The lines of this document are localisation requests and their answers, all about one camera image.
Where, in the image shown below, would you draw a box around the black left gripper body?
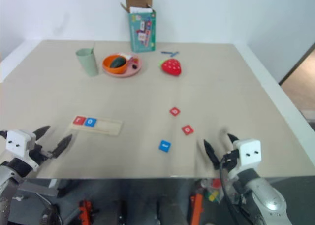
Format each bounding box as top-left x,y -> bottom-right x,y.
29,142 -> 54,165

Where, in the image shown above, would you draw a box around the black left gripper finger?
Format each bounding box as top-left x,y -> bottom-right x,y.
50,134 -> 74,159
32,126 -> 51,144

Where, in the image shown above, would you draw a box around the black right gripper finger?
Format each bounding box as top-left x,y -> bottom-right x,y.
226,133 -> 239,150
203,139 -> 221,171

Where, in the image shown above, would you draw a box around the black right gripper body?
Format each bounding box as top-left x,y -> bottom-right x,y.
220,148 -> 240,173

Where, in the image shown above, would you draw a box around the wooden tile rack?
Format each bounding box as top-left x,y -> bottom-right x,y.
70,115 -> 123,137

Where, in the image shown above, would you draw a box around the blue letter tile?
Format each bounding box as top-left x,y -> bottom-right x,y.
158,140 -> 172,152

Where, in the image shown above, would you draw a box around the clear bag of toys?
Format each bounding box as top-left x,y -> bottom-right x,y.
196,178 -> 225,204

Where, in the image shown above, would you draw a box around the orange black tool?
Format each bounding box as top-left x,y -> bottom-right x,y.
190,194 -> 204,225
78,200 -> 94,225

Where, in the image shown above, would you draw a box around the pale green cup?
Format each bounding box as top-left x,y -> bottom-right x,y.
75,47 -> 99,77

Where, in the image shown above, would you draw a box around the brown door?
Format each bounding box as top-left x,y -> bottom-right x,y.
279,41 -> 315,112

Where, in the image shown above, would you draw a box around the orange bowl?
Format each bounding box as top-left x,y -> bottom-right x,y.
102,54 -> 129,74

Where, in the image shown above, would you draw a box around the red toy strawberry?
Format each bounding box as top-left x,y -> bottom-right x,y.
158,58 -> 183,77

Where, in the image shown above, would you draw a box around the dark green toy avocado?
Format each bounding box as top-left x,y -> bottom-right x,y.
109,57 -> 126,69

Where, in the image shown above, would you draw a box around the pink plate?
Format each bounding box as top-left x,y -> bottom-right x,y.
102,52 -> 143,78

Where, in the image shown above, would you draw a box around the teal cardboard game box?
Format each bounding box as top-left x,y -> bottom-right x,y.
120,0 -> 157,53

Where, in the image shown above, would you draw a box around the white paper sheets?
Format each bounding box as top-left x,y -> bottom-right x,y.
129,6 -> 153,14

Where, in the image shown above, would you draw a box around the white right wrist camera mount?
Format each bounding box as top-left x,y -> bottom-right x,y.
227,139 -> 261,181

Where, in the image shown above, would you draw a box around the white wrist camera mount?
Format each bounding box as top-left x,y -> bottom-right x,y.
5,129 -> 37,173
227,139 -> 261,181

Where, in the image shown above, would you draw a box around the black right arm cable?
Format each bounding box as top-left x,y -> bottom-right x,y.
219,156 -> 247,225

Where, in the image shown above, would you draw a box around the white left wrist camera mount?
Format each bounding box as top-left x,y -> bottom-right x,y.
5,129 -> 37,173

